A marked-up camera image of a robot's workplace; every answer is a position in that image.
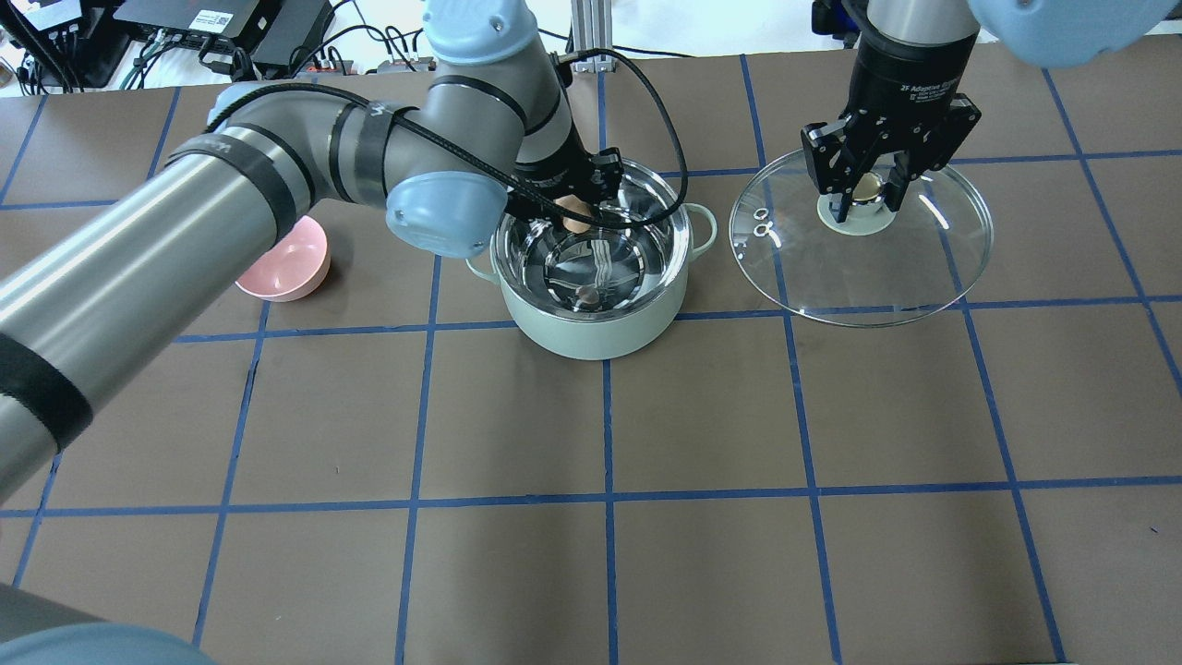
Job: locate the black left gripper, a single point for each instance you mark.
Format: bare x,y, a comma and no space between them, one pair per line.
557,175

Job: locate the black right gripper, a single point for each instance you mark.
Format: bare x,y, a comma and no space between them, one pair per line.
903,81

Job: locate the glass pot lid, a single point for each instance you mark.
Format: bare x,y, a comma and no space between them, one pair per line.
880,267

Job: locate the brown egg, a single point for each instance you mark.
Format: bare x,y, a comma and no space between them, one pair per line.
577,208

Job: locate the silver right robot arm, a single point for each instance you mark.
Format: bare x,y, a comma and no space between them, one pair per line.
1045,34

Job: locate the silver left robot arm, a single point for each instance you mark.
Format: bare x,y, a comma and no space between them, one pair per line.
494,136

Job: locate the mint green cooking pot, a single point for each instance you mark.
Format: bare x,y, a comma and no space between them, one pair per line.
601,293

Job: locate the pink bowl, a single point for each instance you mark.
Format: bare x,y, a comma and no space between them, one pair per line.
293,269

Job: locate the black electronics box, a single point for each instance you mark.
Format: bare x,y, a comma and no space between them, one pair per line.
273,37

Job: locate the aluminium frame post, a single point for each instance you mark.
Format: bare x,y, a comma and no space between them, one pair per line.
591,28

